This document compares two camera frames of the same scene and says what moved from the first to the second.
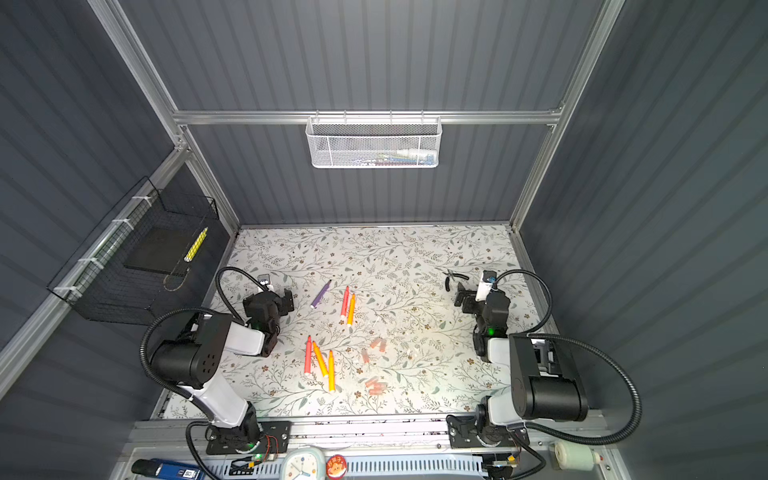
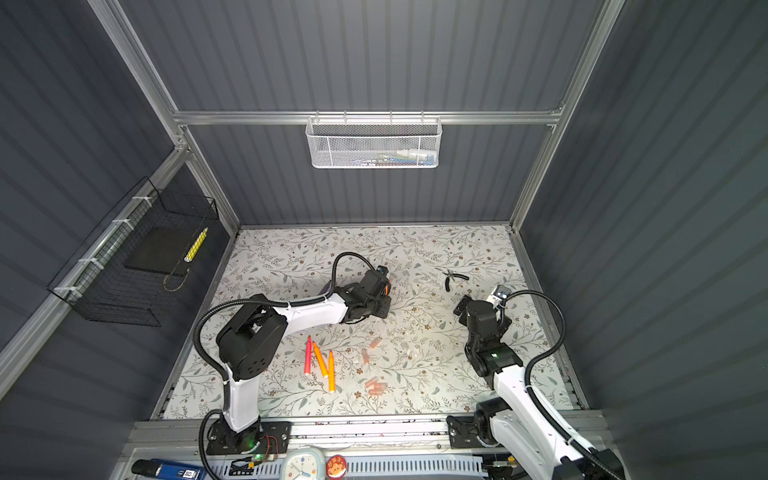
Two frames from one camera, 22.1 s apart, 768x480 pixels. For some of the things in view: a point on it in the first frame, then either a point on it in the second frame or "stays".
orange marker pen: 320,360 stays
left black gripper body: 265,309 -> 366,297
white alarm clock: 304,463 stays
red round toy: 336,466 stays
